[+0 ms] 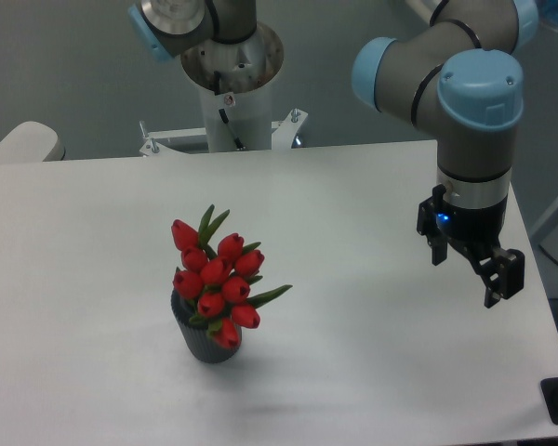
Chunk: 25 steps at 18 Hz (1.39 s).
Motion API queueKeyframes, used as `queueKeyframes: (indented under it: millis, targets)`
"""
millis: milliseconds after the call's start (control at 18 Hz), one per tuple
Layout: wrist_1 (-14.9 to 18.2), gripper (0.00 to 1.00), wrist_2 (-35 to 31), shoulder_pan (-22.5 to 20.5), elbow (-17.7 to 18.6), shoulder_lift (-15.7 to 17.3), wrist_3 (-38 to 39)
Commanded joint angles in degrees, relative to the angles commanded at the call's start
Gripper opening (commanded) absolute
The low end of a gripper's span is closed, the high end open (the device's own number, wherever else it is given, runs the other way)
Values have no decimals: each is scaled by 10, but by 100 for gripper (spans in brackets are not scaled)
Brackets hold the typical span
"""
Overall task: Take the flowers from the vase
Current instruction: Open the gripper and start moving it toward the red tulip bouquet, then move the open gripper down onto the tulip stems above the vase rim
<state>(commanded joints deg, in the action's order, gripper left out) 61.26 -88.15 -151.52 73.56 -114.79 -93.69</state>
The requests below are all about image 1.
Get black cable on pedestal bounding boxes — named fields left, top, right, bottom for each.
left=218, top=108, right=246, bottom=152

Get red tulip bouquet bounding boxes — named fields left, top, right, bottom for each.
left=171, top=205, right=292, bottom=348

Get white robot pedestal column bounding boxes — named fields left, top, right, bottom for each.
left=180, top=22, right=284, bottom=138

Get white metal base frame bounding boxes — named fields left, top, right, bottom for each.
left=139, top=108, right=309, bottom=157

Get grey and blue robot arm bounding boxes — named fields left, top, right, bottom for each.
left=128, top=1, right=538, bottom=307

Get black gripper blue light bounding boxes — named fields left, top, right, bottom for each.
left=417, top=184, right=525, bottom=308

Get white chair armrest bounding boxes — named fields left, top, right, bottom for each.
left=0, top=121, right=66, bottom=165

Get dark grey ribbed vase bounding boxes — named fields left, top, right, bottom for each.
left=171, top=291, right=242, bottom=363

